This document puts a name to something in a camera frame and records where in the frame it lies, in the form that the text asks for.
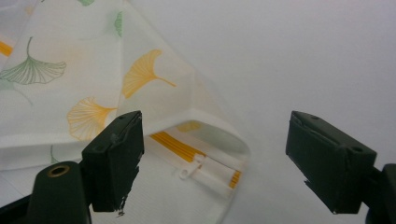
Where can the white ginkgo leaf print pillowcase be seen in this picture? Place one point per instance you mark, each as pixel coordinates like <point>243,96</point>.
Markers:
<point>93,62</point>

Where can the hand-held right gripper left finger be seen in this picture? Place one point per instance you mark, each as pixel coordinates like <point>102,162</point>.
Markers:
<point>113,161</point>

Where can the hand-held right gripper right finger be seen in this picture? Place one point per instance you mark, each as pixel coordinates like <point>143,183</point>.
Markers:
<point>330,165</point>

